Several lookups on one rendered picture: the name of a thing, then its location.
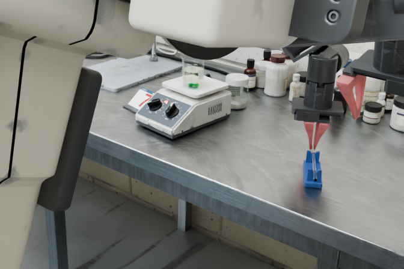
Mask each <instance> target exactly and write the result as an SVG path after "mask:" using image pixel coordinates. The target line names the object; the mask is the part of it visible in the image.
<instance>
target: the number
mask: <svg viewBox="0 0 404 269"><path fill-rule="evenodd" d="M152 96H153V95H152V94H149V93H147V92H145V91H143V90H140V91H139V92H138V93H137V95H136V96H135V97H134V98H133V99H132V101H131V102H130V103H132V104H134V105H135V106H138V107H140V108H142V107H143V106H144V105H145V104H146V102H147V101H148V100H149V99H150V98H151V97H152Z"/></svg>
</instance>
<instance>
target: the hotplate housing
mask: <svg viewBox="0 0 404 269"><path fill-rule="evenodd" d="M157 92H158V93H160V94H163V95H165V96H168V97H171V98H173V99H176V100H178V101H181V102H184V103H186V104H189V105H191V107H190V108H189V109H188V111H187V112H186V113H185V114H184V115H183V116H182V117H181V118H180V119H179V120H178V121H177V122H176V123H175V125H174V126H173V127H171V128H170V127H168V126H165V125H163V124H161V123H159V122H156V121H153V120H152V119H149V118H147V117H144V116H142V115H140V114H138V113H136V115H135V119H136V123H137V124H140V125H142V126H144V127H147V128H149V129H151V130H153V131H155V132H158V133H160V134H162V135H164V136H166V137H169V138H171V139H174V138H177V137H179V136H182V135H185V134H187V133H190V132H192V131H195V130H198V129H199V128H202V127H205V126H207V125H210V124H213V123H215V122H218V121H220V120H222V119H226V118H228V117H230V115H229V114H230V110H231V92H230V91H227V90H225V89H223V90H221V91H218V92H215V93H213V94H209V95H206V96H204V97H200V98H192V97H189V96H187V95H184V94H181V93H179V92H176V91H173V90H171V89H168V88H163V89H160V90H159V91H157ZM152 97H153V96H152ZM152 97H151V98H152ZM151 98H150V99H151ZM150 99H149V100H150ZM149 100H148V101H149Z"/></svg>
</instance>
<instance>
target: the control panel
mask: <svg viewBox="0 0 404 269"><path fill-rule="evenodd" d="M157 98H159V99H160V101H161V102H162V106H161V108H160V109H158V110H156V111H151V110H150V109H149V107H148V106H147V104H145V105H144V106H143V107H142V108H141V109H140V110H139V111H138V112H137V113H138V114H140V115H142V116H144V117H147V118H149V119H152V120H153V121H156V122H159V123H161V124H163V125H165V126H168V127H170V128H171V127H173V126H174V125H175V123H176V122H177V121H178V120H179V119H180V118H181V117H182V116H183V115H184V114H185V113H186V112H187V111H188V109H189V108H190V107H191V105H189V104H186V103H184V102H181V101H178V100H176V99H173V98H171V97H168V96H165V95H163V94H160V93H158V92H157V93H156V94H155V95H154V96H153V97H152V98H151V99H150V100H154V99H157ZM150 100H149V101H150ZM165 101H168V102H167V103H165ZM173 102H174V103H175V105H176V107H177V108H178V109H179V113H178V114H177V115H176V116H175V117H173V118H168V117H167V116H166V114H165V111H166V110H167V109H168V107H169V106H170V104H171V103H173Z"/></svg>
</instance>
